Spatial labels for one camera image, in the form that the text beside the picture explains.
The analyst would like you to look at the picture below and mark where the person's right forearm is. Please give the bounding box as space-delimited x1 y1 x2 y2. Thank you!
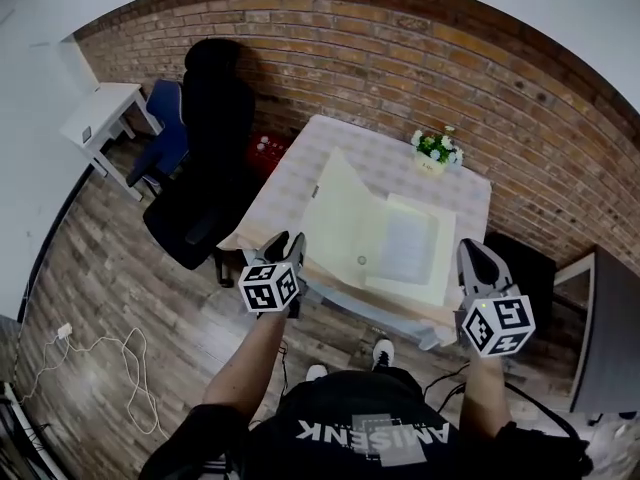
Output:
457 355 517 440

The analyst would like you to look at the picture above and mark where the cream folder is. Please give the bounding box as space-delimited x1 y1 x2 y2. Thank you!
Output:
302 146 458 309

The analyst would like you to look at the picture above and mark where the blue chair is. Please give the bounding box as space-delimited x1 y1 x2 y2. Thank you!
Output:
125 78 190 190

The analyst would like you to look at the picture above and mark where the thick black cable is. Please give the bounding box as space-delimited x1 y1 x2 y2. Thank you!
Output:
503 380 592 450

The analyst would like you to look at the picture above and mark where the pale checked tablecloth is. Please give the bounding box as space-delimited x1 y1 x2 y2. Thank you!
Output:
215 114 494 352

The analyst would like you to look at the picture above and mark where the dark desk with white frame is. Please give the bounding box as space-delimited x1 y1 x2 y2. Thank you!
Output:
552 245 640 427

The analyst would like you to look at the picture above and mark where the red box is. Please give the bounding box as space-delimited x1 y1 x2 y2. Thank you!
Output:
247 132 294 175

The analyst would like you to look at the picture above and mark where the black floor stand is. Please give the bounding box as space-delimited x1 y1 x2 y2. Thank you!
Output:
0 382 56 480

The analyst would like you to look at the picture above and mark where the white potted flower plant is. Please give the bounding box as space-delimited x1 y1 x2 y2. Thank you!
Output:
410 126 465 177

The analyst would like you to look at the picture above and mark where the person's right shoe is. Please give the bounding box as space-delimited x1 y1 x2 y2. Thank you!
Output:
372 336 395 372

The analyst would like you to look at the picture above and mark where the white cable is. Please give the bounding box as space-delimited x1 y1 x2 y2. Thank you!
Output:
17 325 172 440

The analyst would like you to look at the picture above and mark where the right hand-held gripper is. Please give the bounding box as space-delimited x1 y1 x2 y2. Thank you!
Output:
453 238 536 358

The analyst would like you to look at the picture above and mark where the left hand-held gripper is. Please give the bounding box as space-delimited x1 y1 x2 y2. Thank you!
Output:
238 231 307 319

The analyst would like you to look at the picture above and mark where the person's left forearm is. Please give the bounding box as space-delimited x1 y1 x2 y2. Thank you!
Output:
202 312 289 420

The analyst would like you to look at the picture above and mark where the small white table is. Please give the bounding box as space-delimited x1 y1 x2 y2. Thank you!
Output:
58 82 164 204

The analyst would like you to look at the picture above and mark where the thin black cable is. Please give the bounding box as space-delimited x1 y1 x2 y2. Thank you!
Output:
424 361 472 400

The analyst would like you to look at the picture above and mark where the black case with yellow label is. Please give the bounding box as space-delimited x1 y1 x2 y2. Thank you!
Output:
482 231 558 330

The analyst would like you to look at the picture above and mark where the person's black t-shirt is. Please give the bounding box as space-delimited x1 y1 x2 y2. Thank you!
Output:
139 367 594 480

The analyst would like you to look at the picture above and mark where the black office chair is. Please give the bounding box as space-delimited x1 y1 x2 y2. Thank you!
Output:
143 37 257 289

